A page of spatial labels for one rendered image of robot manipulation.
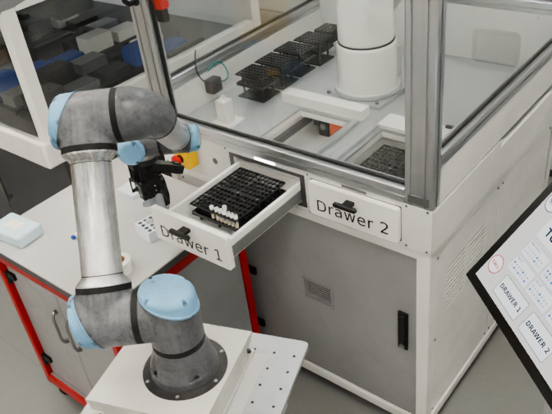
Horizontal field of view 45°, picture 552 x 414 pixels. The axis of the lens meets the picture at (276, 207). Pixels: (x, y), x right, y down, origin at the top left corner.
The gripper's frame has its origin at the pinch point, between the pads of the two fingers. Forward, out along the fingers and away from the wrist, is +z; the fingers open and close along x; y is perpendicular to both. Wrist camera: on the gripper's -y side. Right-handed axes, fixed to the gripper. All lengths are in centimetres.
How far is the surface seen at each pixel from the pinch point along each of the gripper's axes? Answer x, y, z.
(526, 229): 104, -27, -28
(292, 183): 28.0, -29.0, -6.5
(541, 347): 119, -9, -19
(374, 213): 58, -31, -8
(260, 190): 25.7, -18.8, -8.5
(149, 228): 2.9, 7.8, 1.3
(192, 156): -8.9, -18.6, -7.2
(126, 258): 10.3, 20.2, 1.1
